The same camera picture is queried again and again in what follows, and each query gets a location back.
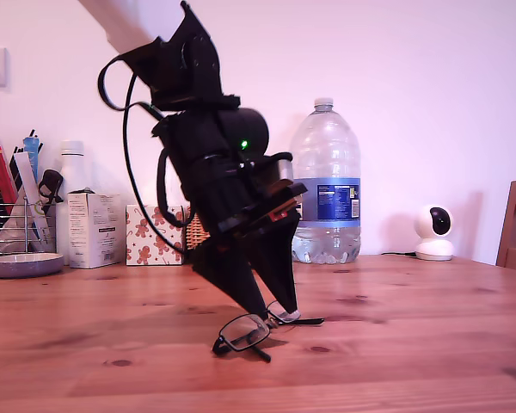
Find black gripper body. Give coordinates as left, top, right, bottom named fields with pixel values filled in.
left=182, top=154, right=309, bottom=236

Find black thin-framed glasses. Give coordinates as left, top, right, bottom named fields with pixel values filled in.
left=212, top=300, right=326, bottom=363

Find gingerbread print box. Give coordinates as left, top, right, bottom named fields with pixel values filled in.
left=125, top=204, right=185, bottom=267

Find large clear water bottle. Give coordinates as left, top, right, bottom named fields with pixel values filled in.
left=288, top=97, right=362, bottom=265

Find white printed carton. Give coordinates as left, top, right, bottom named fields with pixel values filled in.
left=66, top=188, right=124, bottom=270

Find tall white bottle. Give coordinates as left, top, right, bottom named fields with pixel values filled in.
left=54, top=140, right=94, bottom=267

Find black clip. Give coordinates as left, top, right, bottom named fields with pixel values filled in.
left=37, top=170, right=65, bottom=216

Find grey round dish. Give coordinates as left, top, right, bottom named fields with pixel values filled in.
left=0, top=252, right=65, bottom=280

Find brown wooden chair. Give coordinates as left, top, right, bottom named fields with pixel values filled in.
left=494, top=181, right=516, bottom=275

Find wicker basket with handle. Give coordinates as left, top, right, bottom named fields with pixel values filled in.
left=184, top=205, right=212, bottom=262

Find black sleeved cable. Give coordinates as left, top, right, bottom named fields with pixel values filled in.
left=156, top=150, right=198, bottom=229

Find thin black cable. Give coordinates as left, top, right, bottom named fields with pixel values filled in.
left=123, top=75, right=188, bottom=255

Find small white round camera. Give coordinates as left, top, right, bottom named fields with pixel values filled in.
left=414, top=205, right=454, bottom=262

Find thick black looped cable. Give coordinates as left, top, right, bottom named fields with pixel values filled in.
left=97, top=54, right=156, bottom=112

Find metal wire rack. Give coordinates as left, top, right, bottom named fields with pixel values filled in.
left=0, top=192, right=56, bottom=259

